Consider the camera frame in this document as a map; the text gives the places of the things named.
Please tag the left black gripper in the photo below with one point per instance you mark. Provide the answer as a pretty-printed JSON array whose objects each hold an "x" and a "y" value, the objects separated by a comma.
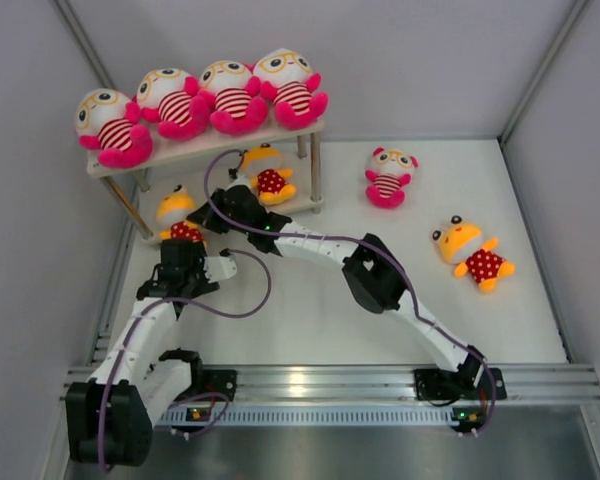
[{"x": 202, "y": 285}]

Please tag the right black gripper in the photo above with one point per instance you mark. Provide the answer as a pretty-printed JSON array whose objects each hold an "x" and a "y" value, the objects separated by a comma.
[{"x": 208, "y": 216}]

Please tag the orange plush top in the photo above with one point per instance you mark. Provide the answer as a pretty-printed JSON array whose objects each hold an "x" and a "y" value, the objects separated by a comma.
[{"x": 263, "y": 165}]

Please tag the orange plush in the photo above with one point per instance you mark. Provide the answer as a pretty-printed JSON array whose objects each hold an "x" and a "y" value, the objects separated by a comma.
[
  {"x": 263, "y": 165},
  {"x": 172, "y": 217},
  {"x": 465, "y": 247}
]

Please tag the orange plush bottom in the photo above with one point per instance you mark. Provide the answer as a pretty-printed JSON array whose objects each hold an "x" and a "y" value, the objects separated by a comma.
[{"x": 172, "y": 217}]

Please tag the pink panda plush face down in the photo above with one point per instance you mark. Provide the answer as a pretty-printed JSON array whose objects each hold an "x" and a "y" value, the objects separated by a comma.
[{"x": 168, "y": 98}]

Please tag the pink panda plush with glasses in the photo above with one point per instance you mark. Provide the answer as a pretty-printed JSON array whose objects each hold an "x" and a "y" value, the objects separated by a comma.
[{"x": 291, "y": 86}]

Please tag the pink panda plush top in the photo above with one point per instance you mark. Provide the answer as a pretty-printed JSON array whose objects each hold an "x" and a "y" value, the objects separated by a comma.
[{"x": 388, "y": 173}]

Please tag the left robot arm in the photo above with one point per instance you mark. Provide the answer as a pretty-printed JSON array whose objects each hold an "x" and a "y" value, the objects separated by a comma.
[{"x": 108, "y": 422}]

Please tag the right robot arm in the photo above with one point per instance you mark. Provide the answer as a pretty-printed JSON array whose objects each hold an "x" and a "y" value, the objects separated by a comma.
[{"x": 378, "y": 283}]

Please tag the white two-tier shelf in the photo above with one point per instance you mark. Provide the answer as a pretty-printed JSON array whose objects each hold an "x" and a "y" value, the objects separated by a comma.
[{"x": 140, "y": 189}]

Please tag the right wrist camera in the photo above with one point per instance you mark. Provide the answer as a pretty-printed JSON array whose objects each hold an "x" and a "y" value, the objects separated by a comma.
[{"x": 238, "y": 180}]

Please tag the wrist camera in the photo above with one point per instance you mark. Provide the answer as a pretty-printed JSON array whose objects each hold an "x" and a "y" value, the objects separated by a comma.
[
  {"x": 221, "y": 267},
  {"x": 238, "y": 180}
]

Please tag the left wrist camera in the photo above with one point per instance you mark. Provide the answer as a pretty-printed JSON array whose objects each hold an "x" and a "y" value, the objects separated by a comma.
[{"x": 221, "y": 267}]

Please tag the left black mount plate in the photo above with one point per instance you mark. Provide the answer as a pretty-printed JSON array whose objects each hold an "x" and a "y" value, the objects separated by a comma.
[{"x": 212, "y": 381}]

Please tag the black mount plate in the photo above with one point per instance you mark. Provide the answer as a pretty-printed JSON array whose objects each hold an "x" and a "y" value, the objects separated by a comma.
[
  {"x": 441, "y": 386},
  {"x": 212, "y": 381}
]

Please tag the grey slotted cable duct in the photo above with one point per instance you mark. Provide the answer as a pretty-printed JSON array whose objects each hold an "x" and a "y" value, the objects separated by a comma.
[{"x": 400, "y": 415}]

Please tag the wall corner metal strip left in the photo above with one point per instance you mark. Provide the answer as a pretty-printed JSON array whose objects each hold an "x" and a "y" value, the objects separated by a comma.
[{"x": 81, "y": 38}]

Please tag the wall corner metal strip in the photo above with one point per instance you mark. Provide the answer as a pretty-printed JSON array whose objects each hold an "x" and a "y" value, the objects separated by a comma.
[
  {"x": 575, "y": 13},
  {"x": 81, "y": 38}
]

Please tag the right black mount plate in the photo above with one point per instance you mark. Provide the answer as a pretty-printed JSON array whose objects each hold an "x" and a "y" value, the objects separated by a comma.
[{"x": 441, "y": 386}]

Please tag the aluminium rail base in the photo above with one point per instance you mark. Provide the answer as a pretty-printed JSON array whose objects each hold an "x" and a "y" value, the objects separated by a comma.
[{"x": 525, "y": 384}]

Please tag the wall corner metal strip right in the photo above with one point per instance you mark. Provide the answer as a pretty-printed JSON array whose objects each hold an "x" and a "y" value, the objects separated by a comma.
[{"x": 575, "y": 13}]

